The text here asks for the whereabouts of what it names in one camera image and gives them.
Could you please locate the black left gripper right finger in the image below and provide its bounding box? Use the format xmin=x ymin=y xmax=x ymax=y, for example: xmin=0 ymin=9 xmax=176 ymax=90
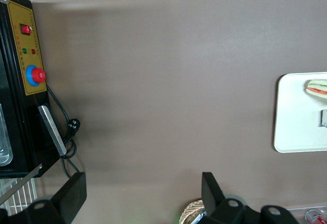
xmin=196 ymin=172 xmax=299 ymax=224

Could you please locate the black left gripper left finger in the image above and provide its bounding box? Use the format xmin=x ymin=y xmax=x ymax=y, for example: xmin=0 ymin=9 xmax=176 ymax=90
xmin=0 ymin=172 xmax=87 ymax=224

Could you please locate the cream plastic tray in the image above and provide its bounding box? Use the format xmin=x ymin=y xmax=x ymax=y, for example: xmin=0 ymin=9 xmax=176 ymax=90
xmin=273 ymin=72 xmax=327 ymax=154

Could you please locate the foil snack pack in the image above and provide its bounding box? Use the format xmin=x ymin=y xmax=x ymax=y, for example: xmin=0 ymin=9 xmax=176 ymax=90
xmin=193 ymin=207 xmax=208 ymax=224

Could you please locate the light wicker basket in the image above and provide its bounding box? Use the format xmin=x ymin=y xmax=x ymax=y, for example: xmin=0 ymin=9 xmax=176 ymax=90
xmin=181 ymin=200 xmax=206 ymax=224

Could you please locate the metal pan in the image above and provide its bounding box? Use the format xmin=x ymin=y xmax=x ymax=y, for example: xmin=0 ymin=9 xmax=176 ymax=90
xmin=0 ymin=103 xmax=13 ymax=167

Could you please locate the clear acrylic holder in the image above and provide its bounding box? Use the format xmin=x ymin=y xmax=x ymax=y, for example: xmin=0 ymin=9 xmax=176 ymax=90
xmin=286 ymin=203 xmax=327 ymax=224

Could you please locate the black appliance with yellow panel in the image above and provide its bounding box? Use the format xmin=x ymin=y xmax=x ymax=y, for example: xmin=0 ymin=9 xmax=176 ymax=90
xmin=0 ymin=0 xmax=67 ymax=179

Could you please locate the red drink can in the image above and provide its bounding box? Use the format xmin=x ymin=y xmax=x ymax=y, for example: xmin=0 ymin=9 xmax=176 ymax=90
xmin=305 ymin=208 xmax=325 ymax=224

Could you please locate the plastic wrapped sandwich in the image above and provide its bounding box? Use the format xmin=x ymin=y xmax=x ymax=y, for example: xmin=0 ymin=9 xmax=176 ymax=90
xmin=303 ymin=78 xmax=327 ymax=102

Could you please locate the white wire rack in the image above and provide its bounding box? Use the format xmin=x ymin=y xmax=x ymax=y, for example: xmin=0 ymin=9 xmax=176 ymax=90
xmin=0 ymin=177 xmax=38 ymax=216

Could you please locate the black power cable with plug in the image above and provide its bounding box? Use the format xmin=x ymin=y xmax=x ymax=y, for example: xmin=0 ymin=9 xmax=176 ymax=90
xmin=45 ymin=85 xmax=81 ymax=180

